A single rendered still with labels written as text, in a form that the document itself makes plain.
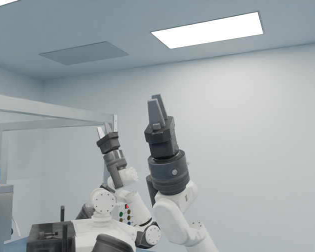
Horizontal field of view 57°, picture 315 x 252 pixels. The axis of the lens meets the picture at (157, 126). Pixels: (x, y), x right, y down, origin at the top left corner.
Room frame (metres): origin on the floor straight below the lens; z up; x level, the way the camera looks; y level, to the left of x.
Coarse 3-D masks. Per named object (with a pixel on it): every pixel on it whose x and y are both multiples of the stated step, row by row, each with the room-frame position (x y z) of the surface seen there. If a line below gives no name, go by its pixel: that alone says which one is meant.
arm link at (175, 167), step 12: (168, 120) 0.65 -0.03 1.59; (144, 132) 0.60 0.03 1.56; (156, 132) 0.59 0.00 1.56; (168, 132) 0.60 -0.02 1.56; (156, 144) 0.62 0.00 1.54; (168, 144) 0.61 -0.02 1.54; (156, 156) 0.63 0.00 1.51; (168, 156) 0.64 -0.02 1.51; (180, 156) 0.65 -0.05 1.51; (156, 168) 0.64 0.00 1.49; (168, 168) 0.63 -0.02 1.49; (180, 168) 0.64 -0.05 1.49; (156, 180) 0.66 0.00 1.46; (168, 180) 0.64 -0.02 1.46
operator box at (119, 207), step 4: (116, 204) 1.75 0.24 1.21; (120, 204) 1.75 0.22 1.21; (124, 204) 1.78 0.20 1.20; (116, 208) 1.74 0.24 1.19; (120, 208) 1.75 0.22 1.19; (124, 208) 1.79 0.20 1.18; (128, 208) 1.82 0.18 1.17; (112, 212) 1.75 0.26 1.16; (116, 212) 1.74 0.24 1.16; (112, 216) 1.75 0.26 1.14; (116, 216) 1.74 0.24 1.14; (124, 216) 1.79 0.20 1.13; (132, 216) 1.86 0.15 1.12; (124, 220) 1.79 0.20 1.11; (128, 220) 1.82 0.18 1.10; (132, 220) 1.86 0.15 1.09; (132, 224) 1.86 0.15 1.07
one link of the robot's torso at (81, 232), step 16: (32, 224) 0.96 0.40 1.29; (48, 224) 0.97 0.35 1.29; (64, 224) 0.78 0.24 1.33; (80, 224) 0.95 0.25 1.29; (96, 224) 0.92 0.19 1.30; (112, 224) 0.95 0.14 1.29; (32, 240) 0.79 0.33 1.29; (48, 240) 0.80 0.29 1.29; (64, 240) 0.78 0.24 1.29; (80, 240) 0.81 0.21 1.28; (128, 240) 0.87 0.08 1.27
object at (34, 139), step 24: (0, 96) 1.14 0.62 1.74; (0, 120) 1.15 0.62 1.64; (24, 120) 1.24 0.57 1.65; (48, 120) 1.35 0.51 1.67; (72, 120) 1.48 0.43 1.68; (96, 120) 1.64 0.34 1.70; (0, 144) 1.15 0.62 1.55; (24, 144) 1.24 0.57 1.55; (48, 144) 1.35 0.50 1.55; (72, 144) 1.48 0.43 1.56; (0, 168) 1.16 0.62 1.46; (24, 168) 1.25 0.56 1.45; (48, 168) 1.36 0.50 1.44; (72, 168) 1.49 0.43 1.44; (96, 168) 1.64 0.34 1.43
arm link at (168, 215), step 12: (156, 204) 0.67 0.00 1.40; (168, 204) 0.66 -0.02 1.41; (156, 216) 0.68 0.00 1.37; (168, 216) 0.66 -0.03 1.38; (180, 216) 0.66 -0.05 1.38; (168, 228) 0.68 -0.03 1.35; (180, 228) 0.66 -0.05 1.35; (192, 228) 0.68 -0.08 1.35; (204, 228) 0.71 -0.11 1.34; (180, 240) 0.67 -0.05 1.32; (192, 240) 0.67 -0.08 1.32
